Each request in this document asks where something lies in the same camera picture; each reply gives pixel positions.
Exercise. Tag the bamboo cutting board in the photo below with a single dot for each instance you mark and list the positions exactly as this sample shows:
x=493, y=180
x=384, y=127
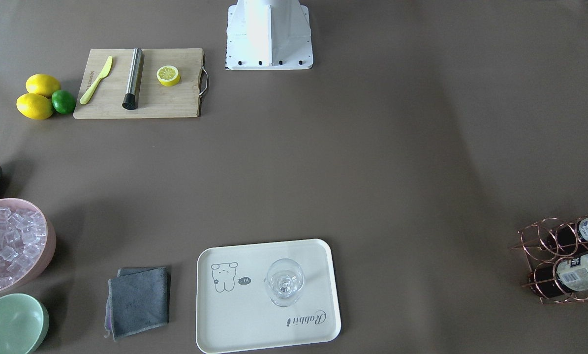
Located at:
x=153, y=99

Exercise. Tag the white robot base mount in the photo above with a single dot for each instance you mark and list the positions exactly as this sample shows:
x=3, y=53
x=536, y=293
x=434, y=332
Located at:
x=268, y=35

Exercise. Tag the half lemon slice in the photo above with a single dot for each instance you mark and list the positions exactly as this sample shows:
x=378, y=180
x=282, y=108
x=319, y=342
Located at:
x=168, y=75

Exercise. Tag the mint green bowl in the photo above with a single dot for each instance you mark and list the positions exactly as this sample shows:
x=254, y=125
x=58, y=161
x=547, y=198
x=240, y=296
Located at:
x=24, y=323

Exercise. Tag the copper wire bottle basket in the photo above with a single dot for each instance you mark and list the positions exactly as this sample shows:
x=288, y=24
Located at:
x=533, y=243

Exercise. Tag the yellow lemon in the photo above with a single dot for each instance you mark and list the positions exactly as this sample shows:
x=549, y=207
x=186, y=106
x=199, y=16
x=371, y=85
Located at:
x=42, y=84
x=34, y=106

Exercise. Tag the yellow plastic knife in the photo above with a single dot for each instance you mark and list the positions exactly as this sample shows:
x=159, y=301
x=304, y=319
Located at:
x=104, y=73

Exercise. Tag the yellow lemon upper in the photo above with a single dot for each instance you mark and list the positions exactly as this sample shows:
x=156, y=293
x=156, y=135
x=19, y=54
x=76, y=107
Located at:
x=42, y=84

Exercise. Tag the cream rabbit tray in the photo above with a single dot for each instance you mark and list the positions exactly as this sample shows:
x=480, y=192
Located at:
x=234, y=313

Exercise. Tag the green lime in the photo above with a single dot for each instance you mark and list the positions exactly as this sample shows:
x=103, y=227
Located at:
x=63, y=102

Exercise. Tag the clear wine glass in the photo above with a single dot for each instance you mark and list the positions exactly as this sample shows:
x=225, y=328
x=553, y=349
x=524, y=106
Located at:
x=284, y=282

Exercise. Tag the steel muddler black tip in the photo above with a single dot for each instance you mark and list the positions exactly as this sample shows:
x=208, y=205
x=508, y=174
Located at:
x=130, y=101

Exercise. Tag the pink bowl of ice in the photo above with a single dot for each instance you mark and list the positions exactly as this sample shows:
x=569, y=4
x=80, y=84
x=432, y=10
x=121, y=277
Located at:
x=27, y=243

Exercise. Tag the grey folded cloth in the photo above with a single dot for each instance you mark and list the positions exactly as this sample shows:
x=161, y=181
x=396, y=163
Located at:
x=138, y=300

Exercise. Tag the yellow lemon lower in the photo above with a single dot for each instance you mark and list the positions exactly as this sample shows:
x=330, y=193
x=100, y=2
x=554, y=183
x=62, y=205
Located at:
x=34, y=106

